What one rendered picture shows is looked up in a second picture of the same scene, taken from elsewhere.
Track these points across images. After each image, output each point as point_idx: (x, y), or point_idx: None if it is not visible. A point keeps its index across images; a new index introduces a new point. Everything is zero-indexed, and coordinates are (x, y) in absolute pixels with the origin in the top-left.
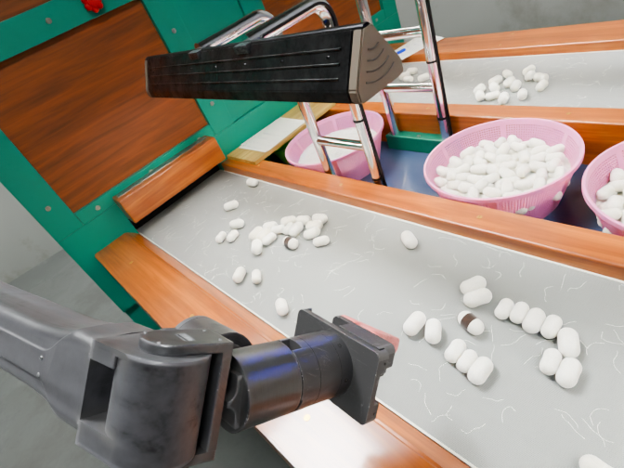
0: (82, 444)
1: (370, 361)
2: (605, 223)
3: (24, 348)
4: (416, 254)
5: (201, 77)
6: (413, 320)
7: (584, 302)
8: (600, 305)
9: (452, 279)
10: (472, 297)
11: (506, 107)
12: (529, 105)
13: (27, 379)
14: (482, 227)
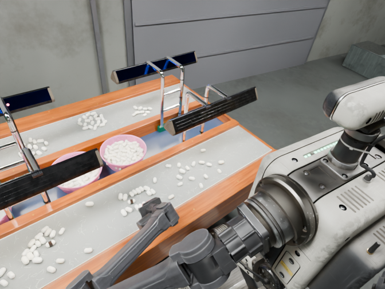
0: (173, 224)
1: (158, 199)
2: (120, 167)
3: (153, 230)
4: (96, 205)
5: (1, 200)
6: (124, 211)
7: (137, 182)
8: (140, 180)
9: (113, 200)
10: (125, 197)
11: (50, 155)
12: (51, 151)
13: (157, 234)
14: (103, 185)
